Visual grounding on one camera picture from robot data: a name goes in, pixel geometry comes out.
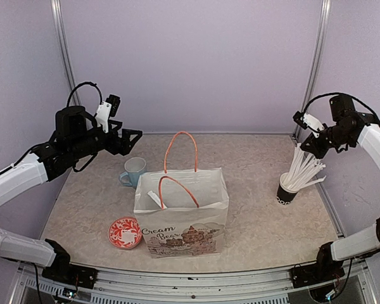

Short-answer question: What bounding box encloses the black cup holding straws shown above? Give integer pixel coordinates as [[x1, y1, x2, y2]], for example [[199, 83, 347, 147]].
[[276, 172, 298, 205]]

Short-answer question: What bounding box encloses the cream bear paper bag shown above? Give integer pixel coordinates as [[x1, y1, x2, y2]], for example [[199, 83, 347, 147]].
[[132, 131, 231, 260]]

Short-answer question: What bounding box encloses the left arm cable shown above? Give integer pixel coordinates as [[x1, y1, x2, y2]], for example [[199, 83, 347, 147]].
[[65, 81, 104, 108]]

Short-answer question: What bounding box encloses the aluminium front rail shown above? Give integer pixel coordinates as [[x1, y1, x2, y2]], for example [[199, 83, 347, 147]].
[[6, 260, 380, 303]]

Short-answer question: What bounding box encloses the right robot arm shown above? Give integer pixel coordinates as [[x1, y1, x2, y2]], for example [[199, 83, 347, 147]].
[[293, 92, 380, 281]]

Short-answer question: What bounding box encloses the red patterned bowl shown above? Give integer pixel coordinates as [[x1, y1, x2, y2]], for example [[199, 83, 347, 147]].
[[108, 217, 143, 250]]

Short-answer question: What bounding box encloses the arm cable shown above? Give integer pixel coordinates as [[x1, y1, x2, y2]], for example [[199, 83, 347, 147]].
[[65, 81, 104, 108], [302, 92, 380, 127]]

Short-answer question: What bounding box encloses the left aluminium post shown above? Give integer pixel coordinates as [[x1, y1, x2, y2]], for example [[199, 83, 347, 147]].
[[51, 0, 76, 91]]

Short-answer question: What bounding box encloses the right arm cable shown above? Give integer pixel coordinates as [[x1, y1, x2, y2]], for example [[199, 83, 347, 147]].
[[302, 92, 380, 127]]

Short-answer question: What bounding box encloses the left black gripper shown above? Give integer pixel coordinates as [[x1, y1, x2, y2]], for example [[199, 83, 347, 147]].
[[69, 119, 142, 160]]

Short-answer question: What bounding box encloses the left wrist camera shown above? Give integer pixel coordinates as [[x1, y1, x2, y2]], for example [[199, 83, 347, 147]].
[[94, 94, 120, 133]]

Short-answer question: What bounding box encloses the light blue mug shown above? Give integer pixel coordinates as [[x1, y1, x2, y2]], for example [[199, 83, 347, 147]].
[[118, 157, 146, 188]]

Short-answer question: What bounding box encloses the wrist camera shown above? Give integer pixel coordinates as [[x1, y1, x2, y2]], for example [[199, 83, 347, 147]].
[[293, 111, 324, 138], [94, 94, 120, 133]]

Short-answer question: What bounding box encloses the white wrapped straws bundle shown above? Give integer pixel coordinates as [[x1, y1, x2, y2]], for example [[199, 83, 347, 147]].
[[280, 143, 326, 193]]

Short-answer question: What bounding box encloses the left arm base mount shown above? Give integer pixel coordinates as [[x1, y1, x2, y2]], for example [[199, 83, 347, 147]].
[[41, 239, 98, 289]]

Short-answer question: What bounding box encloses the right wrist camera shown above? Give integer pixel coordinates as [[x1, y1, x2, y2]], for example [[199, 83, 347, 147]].
[[293, 111, 324, 138]]

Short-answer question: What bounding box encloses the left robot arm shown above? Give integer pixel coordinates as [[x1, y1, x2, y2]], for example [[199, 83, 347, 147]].
[[0, 103, 143, 282]]

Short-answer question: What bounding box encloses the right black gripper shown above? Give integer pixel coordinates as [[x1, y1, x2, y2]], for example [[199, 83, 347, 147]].
[[302, 123, 355, 158]]

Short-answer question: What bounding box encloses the right aluminium post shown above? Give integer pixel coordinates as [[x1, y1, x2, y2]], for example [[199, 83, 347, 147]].
[[293, 0, 332, 137]]

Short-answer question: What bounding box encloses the aluminium post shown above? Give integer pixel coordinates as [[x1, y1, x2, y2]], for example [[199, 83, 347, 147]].
[[293, 0, 332, 137], [51, 0, 76, 91]]

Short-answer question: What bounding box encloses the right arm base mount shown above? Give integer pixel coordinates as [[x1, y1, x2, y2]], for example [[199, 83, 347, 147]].
[[289, 242, 345, 288]]

